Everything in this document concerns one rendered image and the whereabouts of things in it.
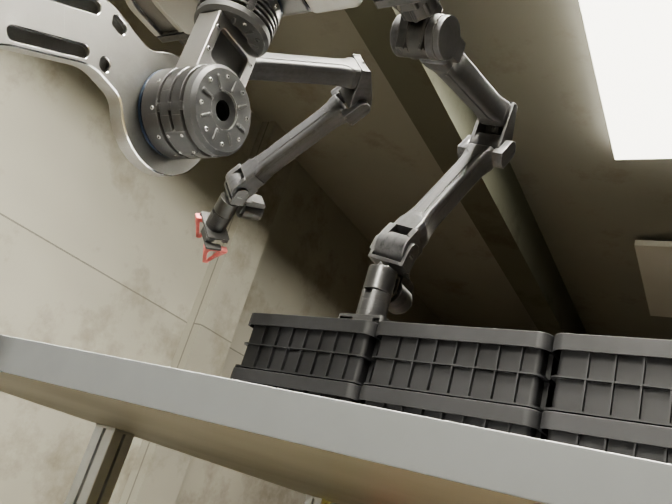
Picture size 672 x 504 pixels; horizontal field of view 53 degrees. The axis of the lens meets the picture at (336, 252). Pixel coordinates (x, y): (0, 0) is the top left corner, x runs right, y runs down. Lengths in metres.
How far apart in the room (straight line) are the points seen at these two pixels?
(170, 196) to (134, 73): 2.69
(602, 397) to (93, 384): 0.62
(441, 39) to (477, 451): 0.85
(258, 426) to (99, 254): 2.94
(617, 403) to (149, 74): 0.83
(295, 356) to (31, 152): 2.24
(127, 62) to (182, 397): 0.62
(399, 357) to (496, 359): 0.17
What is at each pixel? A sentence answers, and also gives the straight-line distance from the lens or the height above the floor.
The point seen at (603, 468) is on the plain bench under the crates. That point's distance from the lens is 0.47.
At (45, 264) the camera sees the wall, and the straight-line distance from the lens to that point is 3.29.
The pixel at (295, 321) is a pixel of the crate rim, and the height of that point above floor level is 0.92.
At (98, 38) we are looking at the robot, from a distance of 1.07.
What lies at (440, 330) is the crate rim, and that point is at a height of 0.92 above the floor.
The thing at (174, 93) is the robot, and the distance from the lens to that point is 1.04.
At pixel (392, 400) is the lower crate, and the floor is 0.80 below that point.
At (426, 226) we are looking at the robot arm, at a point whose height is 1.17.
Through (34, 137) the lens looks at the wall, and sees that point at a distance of 3.26.
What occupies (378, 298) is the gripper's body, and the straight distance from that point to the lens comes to 1.24.
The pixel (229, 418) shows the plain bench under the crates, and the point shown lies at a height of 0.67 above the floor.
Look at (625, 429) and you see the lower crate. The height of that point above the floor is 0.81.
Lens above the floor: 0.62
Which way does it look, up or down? 21 degrees up
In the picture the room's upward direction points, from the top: 17 degrees clockwise
